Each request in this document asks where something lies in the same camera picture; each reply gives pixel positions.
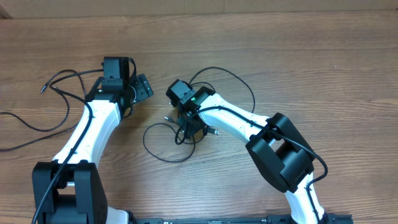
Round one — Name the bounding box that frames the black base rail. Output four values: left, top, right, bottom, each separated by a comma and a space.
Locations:
129, 213, 354, 224

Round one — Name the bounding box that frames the thin black USB cable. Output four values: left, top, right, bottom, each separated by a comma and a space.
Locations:
0, 69, 88, 153

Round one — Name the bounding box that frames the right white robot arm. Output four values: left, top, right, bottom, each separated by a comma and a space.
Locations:
166, 80, 326, 223

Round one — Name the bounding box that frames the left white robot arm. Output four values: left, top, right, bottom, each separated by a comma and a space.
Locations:
32, 57, 153, 223

